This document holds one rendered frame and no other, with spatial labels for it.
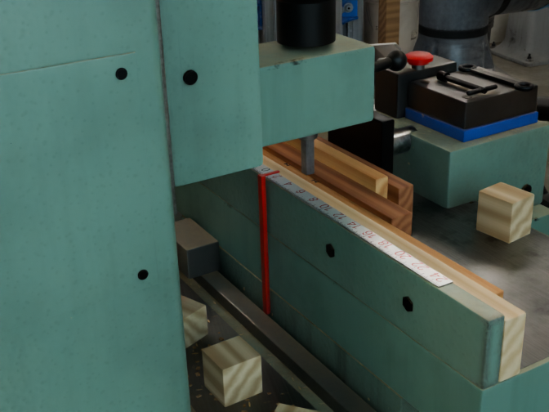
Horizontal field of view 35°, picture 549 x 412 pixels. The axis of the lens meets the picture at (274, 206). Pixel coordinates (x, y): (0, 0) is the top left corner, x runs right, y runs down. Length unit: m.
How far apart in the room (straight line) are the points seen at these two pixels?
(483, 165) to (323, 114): 0.19
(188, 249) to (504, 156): 0.33
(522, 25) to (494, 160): 3.93
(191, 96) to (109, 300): 0.16
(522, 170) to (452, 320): 0.33
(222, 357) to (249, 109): 0.21
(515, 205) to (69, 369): 0.40
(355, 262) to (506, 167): 0.26
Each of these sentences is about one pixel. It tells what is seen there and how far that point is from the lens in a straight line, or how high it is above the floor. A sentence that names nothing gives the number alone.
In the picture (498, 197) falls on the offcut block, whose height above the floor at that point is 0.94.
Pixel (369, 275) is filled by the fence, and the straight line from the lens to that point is 0.67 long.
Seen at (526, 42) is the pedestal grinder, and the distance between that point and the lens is 4.77.
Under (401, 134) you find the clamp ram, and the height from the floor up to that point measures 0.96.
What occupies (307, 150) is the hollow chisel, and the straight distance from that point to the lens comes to 0.78.
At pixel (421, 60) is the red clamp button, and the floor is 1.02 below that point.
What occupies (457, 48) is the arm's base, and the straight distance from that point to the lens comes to 1.47.
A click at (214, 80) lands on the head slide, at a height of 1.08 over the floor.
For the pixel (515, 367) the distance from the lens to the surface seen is 0.62.
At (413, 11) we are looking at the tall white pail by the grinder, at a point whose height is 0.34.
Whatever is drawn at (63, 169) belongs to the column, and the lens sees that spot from 0.57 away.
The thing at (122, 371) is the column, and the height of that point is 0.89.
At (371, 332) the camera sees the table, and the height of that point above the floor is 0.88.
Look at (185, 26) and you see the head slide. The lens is 0.62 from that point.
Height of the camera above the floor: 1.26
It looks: 25 degrees down
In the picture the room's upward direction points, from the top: 2 degrees counter-clockwise
